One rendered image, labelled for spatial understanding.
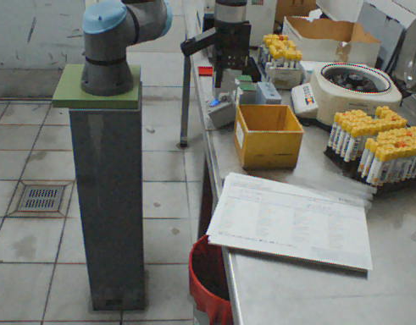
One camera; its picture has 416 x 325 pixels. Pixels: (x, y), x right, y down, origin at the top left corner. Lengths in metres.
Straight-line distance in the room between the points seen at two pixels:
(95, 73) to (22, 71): 2.04
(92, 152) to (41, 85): 1.98
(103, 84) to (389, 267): 0.85
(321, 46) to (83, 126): 0.80
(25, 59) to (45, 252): 1.56
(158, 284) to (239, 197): 1.05
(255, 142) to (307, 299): 0.39
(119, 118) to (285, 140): 0.49
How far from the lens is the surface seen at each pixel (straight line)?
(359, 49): 1.60
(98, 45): 1.25
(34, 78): 3.29
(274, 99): 1.16
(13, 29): 3.20
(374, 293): 0.84
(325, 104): 1.25
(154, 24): 1.32
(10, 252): 2.15
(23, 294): 1.97
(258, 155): 1.03
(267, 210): 0.92
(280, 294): 0.79
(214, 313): 1.36
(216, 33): 1.09
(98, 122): 1.30
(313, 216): 0.93
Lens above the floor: 1.46
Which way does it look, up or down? 34 degrees down
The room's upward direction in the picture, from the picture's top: 5 degrees clockwise
